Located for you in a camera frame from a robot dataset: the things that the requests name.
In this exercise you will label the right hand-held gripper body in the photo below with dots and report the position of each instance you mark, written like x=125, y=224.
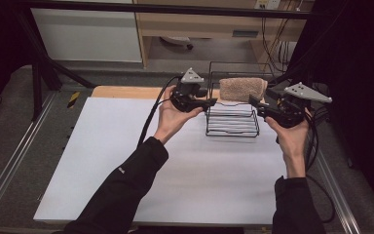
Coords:
x=290, y=109

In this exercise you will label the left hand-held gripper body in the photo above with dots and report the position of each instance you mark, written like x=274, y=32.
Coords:
x=186, y=92

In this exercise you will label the beige terry towel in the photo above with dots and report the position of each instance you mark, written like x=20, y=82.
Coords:
x=242, y=89

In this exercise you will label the person's right hand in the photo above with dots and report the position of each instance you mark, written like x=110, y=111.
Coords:
x=290, y=139

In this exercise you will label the person's left hand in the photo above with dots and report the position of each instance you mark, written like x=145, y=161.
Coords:
x=172, y=120

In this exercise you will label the office chair base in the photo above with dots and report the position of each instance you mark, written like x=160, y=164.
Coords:
x=178, y=40

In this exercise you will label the wooden desk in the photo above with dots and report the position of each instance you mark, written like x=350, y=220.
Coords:
x=201, y=27

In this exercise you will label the black curtain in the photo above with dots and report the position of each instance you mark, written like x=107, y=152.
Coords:
x=360, y=65
x=0, y=42

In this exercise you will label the white cabinet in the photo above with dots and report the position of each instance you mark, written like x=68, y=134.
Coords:
x=87, y=35

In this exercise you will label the black metal stand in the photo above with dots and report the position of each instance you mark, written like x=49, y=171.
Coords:
x=42, y=74

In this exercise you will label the black horizontal frame bar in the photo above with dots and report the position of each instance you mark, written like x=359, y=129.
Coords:
x=162, y=9

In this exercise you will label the white wall socket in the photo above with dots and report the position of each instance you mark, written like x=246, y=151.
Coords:
x=268, y=4

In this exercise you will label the aluminium rail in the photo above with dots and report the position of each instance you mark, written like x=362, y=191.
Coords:
x=337, y=195
x=16, y=152

